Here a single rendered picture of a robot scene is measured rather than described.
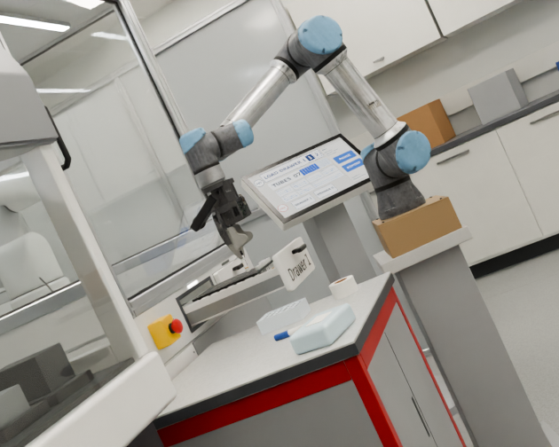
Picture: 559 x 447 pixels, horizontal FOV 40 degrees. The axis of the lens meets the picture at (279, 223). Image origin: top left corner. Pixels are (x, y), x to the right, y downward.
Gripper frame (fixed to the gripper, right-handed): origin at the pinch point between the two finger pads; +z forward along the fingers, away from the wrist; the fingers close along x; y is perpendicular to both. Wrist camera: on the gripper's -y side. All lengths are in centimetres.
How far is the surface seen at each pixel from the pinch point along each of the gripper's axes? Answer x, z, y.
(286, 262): 12.5, 7.9, 7.0
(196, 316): 8.4, 11.9, -23.8
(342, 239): 116, 18, -5
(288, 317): -6.8, 19.7, 8.3
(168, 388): -61, 15, 1
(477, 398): 37, 71, 36
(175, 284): 11.1, 1.1, -27.2
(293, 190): 106, -9, -12
